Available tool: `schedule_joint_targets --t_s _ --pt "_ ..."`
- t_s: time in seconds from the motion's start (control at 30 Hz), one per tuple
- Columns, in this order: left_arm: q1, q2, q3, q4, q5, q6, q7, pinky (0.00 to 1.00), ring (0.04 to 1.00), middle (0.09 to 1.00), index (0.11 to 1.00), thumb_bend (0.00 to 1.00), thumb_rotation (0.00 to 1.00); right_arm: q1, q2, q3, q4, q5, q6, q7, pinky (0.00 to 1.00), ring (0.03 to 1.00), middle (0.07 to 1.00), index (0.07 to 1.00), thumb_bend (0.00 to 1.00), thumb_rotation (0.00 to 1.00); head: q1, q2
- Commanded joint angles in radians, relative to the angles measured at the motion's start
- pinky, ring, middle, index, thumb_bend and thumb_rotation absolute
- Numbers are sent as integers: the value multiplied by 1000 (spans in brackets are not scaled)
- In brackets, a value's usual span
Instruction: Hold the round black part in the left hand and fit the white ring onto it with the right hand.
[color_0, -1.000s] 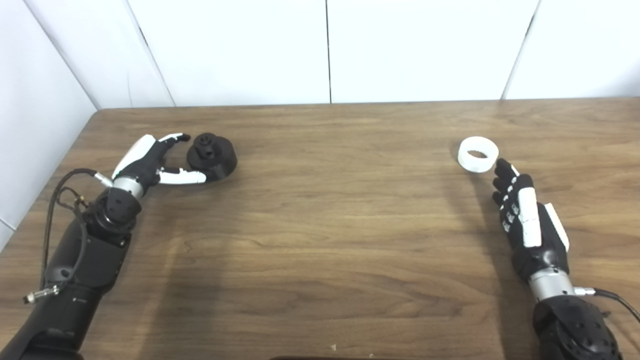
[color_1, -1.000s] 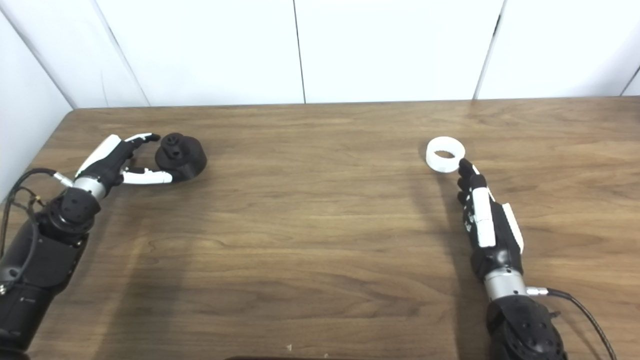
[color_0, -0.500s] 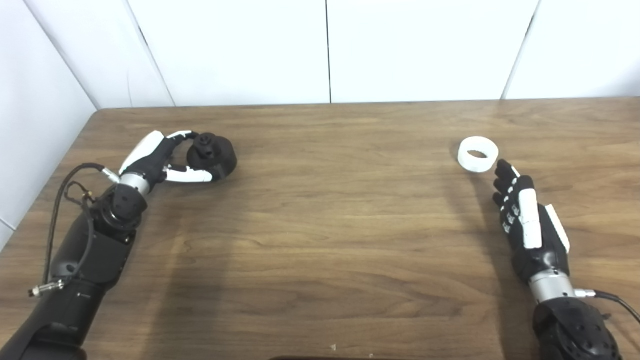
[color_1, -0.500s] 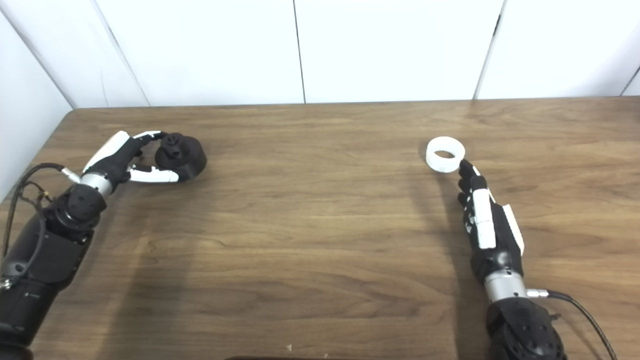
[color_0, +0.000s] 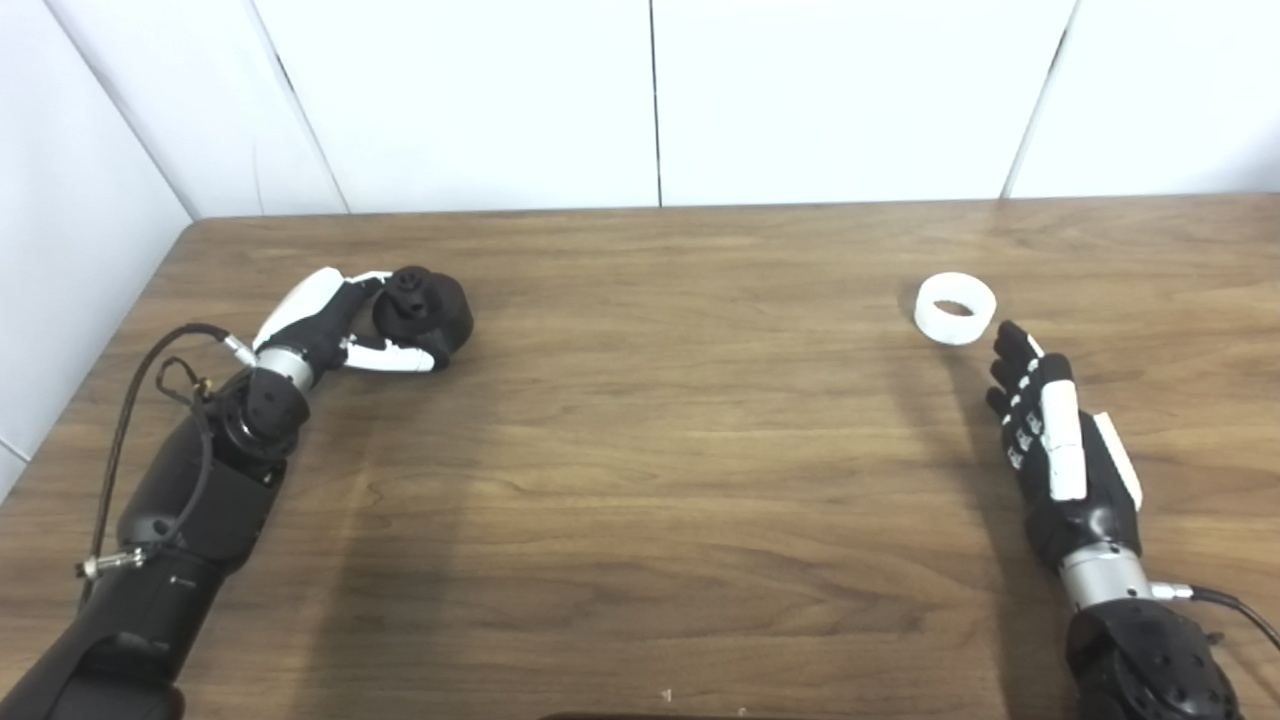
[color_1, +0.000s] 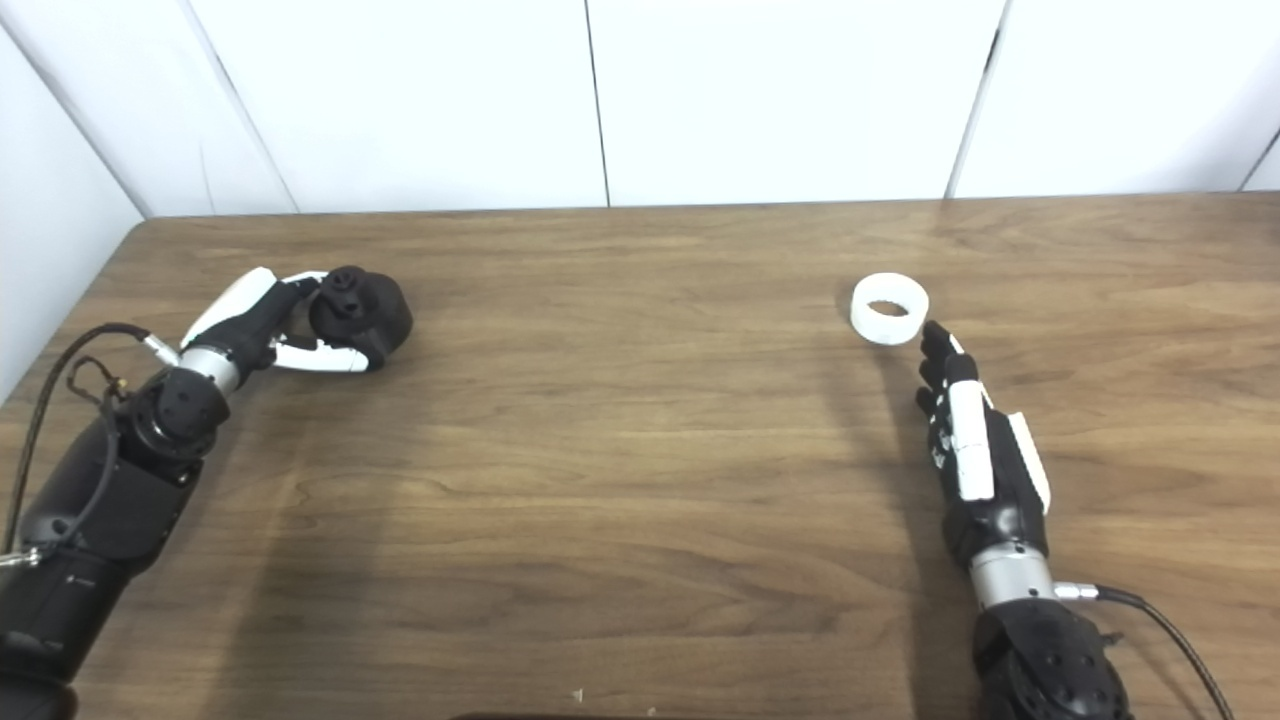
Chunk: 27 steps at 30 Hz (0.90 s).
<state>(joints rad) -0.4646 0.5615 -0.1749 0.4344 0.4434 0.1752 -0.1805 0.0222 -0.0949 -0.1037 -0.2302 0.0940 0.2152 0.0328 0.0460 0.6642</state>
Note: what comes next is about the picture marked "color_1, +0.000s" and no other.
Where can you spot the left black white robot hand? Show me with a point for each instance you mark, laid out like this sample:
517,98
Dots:
240,295

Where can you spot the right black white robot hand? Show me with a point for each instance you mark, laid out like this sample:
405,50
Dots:
970,440

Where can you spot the round black stepped part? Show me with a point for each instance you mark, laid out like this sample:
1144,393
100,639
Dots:
385,310

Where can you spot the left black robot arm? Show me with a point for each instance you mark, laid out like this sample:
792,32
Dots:
100,500

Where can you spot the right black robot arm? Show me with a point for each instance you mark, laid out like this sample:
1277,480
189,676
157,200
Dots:
1050,670

